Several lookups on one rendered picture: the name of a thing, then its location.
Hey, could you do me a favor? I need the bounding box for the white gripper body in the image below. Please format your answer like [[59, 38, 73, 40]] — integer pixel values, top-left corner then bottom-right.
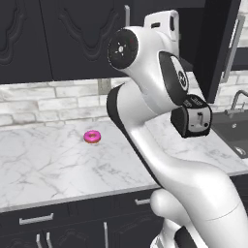
[[164, 9, 180, 43]]

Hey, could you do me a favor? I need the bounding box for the open dark upper cabinet door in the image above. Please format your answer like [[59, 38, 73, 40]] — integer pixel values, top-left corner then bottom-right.
[[193, 0, 242, 105]]

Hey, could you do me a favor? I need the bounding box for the dark lower cabinet door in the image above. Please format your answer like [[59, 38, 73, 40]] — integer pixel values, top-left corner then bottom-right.
[[106, 214, 165, 248], [43, 221, 109, 248], [0, 230, 45, 248]]

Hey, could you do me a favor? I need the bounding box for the black and silver toaster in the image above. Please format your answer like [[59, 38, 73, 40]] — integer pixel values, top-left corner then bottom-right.
[[170, 93, 213, 140]]

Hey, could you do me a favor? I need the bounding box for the grey sink tap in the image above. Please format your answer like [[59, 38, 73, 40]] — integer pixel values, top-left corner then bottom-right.
[[225, 89, 248, 119]]

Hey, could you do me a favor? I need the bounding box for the dark sink basin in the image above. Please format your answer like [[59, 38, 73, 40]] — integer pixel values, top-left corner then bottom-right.
[[210, 109, 248, 160]]

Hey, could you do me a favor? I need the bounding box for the pink frosted donut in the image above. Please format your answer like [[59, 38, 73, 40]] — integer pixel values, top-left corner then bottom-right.
[[82, 129, 104, 145]]

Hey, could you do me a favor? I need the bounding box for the dark drawer front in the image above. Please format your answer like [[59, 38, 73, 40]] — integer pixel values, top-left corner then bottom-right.
[[67, 189, 160, 224], [0, 202, 70, 234]]

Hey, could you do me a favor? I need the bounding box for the grey upper cabinet door handle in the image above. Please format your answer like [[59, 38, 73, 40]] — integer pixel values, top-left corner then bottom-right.
[[124, 4, 131, 29]]

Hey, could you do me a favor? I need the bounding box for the long grey cabinet door handle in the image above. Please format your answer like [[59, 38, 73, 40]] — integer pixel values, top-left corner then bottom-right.
[[222, 14, 246, 82]]

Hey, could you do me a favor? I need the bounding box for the grey wall outlet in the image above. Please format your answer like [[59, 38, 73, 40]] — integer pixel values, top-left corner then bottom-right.
[[97, 77, 112, 96]]

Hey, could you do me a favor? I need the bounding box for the grey drawer handle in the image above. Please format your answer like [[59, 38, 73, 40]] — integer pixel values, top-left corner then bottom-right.
[[18, 212, 55, 227], [134, 197, 152, 206]]

